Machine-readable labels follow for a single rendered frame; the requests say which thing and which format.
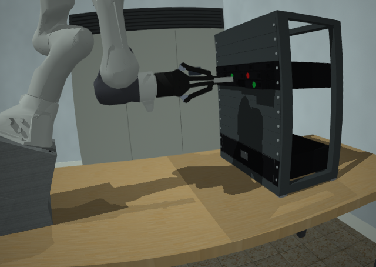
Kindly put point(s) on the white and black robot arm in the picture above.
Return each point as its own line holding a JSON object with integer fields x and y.
{"x": 31, "y": 121}

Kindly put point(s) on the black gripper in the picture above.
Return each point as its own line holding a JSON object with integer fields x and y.
{"x": 181, "y": 80}

